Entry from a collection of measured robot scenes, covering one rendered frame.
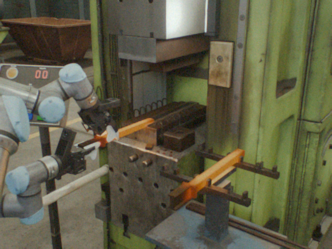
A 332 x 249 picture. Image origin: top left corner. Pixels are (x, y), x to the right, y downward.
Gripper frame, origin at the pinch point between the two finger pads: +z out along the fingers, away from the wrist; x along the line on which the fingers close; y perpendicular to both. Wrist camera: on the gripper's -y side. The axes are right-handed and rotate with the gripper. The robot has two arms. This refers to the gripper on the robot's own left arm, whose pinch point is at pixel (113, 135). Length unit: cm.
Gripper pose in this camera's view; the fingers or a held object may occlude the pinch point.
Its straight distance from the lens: 151.2
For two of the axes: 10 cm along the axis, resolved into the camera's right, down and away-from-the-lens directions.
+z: 2.9, 6.8, 6.7
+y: -5.1, 7.0, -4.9
